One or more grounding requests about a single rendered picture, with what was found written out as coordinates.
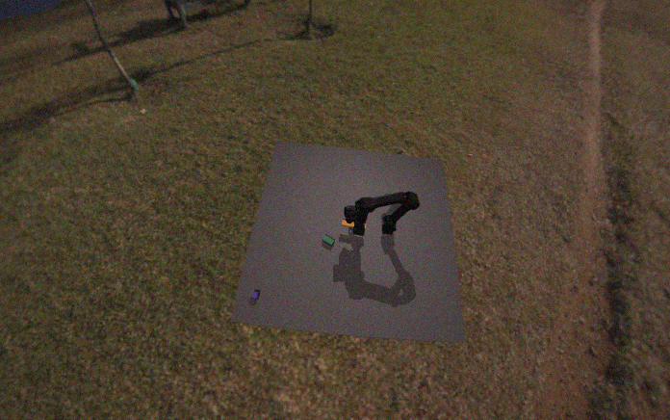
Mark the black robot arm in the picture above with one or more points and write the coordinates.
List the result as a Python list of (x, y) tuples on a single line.
[(367, 205)]

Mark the orange bar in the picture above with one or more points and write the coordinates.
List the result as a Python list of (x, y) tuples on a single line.
[(344, 223)]

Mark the green rectangular block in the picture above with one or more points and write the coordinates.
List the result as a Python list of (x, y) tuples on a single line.
[(328, 240)]

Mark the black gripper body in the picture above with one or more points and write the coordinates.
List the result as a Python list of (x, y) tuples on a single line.
[(359, 229)]

